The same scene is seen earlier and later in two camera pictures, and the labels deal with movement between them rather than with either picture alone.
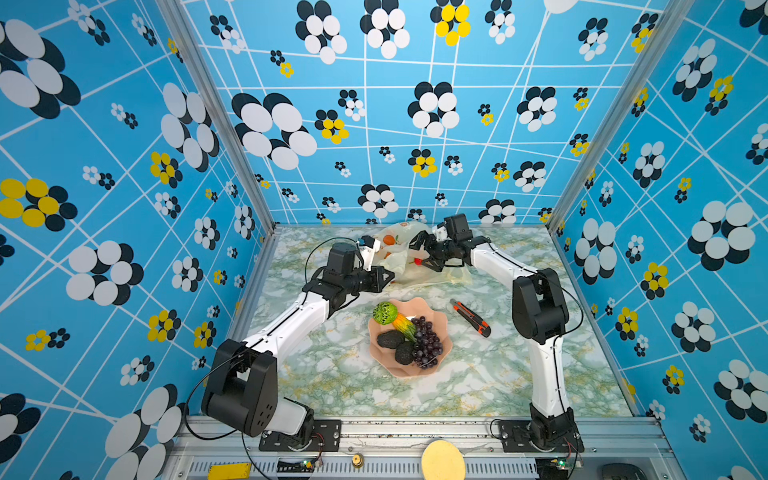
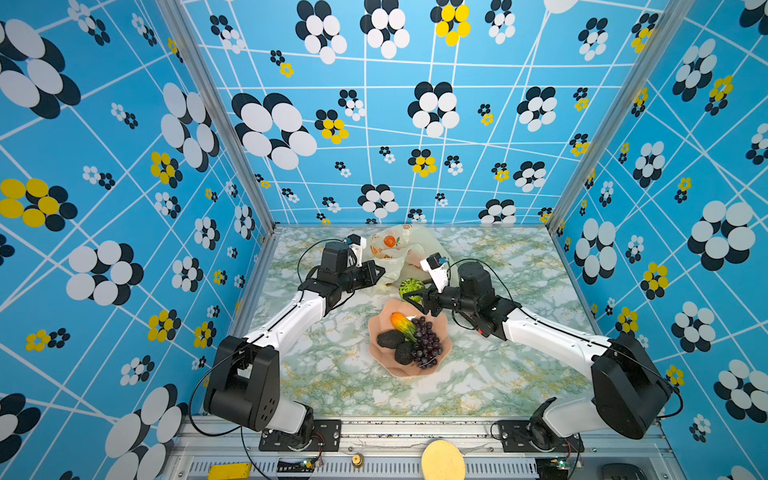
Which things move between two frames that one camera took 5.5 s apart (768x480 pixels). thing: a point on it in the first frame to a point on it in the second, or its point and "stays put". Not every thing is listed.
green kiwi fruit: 385,313 to 411,285
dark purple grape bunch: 428,346 stays put
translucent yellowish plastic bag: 392,252 stays put
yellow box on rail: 230,471 stays put
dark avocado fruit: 390,339 stays put
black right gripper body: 438,251 to 451,299
